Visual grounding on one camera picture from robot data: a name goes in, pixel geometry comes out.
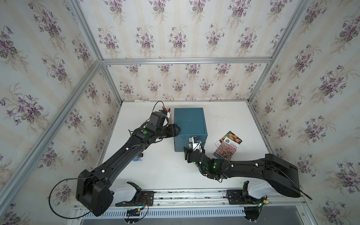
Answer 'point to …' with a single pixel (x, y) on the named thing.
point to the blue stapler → (136, 159)
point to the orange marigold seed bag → (230, 136)
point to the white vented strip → (123, 214)
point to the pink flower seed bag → (226, 150)
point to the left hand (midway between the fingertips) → (178, 131)
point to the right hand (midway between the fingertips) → (188, 148)
